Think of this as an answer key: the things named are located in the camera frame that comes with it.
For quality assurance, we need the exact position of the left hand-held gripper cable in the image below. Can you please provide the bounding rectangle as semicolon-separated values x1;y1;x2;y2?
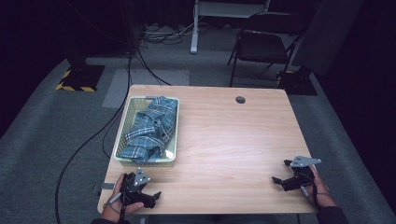
104;175;129;223

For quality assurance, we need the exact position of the black folding chair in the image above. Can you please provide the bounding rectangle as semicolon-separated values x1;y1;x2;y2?
226;11;309;89

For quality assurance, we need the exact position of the right hand-held gripper cable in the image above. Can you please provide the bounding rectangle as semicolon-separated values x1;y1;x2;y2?
299;171;332;209

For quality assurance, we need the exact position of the person's left hand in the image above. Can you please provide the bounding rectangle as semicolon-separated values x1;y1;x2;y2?
100;173;146;224

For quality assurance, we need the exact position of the black yellow-striped stand base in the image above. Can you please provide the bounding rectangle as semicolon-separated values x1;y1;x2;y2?
55;63;106;93

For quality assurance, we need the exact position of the short black floor cable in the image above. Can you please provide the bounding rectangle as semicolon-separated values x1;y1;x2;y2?
135;46;172;87

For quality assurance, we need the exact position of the hand-held gripper cable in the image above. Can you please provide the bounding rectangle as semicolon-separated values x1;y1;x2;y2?
104;175;129;223
299;171;332;209

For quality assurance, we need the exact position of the tangle of floor cables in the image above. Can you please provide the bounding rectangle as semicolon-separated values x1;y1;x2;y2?
139;21;204;47

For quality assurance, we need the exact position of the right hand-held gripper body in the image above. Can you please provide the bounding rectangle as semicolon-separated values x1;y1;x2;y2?
281;155;322;192

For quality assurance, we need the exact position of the pale green plastic basket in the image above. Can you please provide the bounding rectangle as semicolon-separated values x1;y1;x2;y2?
113;95;181;168

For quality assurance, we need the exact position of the long black floor cable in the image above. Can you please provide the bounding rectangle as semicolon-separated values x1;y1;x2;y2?
54;50;134;224

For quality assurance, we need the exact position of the blue plaid shirt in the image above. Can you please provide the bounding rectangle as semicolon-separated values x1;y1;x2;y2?
119;95;178;165

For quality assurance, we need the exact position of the person's right hand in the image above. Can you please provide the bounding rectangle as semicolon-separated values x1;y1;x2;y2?
305;165;338;210

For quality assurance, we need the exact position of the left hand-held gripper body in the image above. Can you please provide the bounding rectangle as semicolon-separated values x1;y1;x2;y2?
120;167;154;207

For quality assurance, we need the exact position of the dark grey panel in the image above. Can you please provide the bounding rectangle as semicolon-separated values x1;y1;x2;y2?
291;0;366;77

